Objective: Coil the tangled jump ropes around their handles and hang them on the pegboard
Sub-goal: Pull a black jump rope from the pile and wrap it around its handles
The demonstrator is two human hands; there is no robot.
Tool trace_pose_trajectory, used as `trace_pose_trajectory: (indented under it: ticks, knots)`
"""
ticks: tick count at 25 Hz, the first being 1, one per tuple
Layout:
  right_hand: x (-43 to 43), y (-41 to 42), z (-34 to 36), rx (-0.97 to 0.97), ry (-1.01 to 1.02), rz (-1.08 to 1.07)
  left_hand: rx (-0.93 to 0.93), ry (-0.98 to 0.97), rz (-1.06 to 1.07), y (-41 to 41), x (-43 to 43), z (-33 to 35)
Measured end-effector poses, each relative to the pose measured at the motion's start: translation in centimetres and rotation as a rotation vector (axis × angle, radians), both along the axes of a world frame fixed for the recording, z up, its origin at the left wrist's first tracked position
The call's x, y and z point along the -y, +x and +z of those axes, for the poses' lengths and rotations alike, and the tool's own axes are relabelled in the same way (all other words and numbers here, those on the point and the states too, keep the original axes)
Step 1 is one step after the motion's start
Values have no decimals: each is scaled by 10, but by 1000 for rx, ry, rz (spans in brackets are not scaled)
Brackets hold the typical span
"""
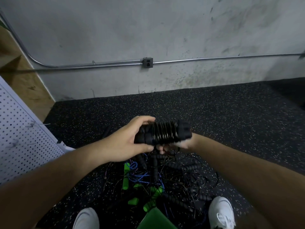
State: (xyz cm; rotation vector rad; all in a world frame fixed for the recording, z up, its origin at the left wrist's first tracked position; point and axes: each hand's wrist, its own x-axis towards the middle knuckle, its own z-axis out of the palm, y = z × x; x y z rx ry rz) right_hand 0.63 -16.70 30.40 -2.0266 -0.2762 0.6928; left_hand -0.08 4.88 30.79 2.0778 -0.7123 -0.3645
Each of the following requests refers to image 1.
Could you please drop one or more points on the metal conduit pipe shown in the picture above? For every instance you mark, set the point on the metal conduit pipe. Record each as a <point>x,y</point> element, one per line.
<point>95,64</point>

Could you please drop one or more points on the white pegboard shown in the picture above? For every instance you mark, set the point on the white pegboard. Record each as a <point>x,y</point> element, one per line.
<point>24,140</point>

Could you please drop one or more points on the person's left hand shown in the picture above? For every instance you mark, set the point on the person's left hand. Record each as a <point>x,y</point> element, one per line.
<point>119,143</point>

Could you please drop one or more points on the person's right forearm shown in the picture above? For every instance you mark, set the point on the person's right forearm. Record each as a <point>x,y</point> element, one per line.
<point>252,174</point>

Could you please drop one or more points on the white left shoe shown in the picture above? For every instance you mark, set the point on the white left shoe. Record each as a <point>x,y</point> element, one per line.
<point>86,219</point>

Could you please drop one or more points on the grey electrical junction box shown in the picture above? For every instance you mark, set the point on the grey electrical junction box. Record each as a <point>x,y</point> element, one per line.
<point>147,62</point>

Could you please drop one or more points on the person's left forearm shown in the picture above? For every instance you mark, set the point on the person's left forearm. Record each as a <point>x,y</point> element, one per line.
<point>47,183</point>

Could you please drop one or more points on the white shoe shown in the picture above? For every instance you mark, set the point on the white shoe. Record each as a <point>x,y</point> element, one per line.
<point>221,212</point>
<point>86,219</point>

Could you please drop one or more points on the white right shoe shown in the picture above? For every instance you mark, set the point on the white right shoe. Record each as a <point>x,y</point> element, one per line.
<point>221,212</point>

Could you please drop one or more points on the person's right hand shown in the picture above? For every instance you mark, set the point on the person's right hand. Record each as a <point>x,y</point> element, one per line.
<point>186,143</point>

